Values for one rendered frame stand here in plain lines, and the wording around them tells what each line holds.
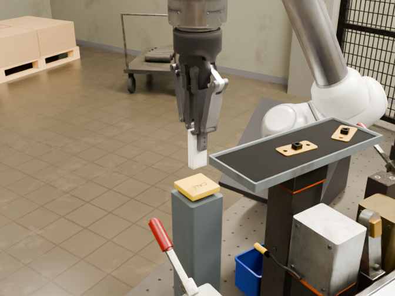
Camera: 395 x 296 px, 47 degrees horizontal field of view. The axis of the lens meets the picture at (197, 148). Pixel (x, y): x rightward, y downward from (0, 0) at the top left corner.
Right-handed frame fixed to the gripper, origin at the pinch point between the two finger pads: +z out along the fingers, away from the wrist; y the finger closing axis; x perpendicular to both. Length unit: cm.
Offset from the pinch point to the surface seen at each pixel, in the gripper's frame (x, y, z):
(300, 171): 18.9, 6.7, 7.4
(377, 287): 20.6, 25.3, 22.8
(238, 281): 23, -13, 51
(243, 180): 7.6, 3.6, 7.2
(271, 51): 319, -308, 87
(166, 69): 196, -333, 94
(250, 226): 44, -33, 53
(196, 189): -1.3, 1.4, 7.1
